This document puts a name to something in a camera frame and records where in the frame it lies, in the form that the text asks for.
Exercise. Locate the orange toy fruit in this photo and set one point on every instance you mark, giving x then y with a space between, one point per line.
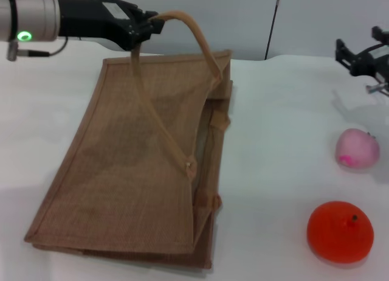
337 232

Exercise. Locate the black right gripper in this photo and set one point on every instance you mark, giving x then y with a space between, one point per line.
372 62

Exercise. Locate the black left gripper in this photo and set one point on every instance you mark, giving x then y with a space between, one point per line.
91 19

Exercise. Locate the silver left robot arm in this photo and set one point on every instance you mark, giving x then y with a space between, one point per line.
33 13

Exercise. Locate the pink toy peach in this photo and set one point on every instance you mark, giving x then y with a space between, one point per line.
357 147

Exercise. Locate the brown jute handbag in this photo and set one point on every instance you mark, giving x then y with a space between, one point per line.
121 159

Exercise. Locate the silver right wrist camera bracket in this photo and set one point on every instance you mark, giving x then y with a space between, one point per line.
377 88

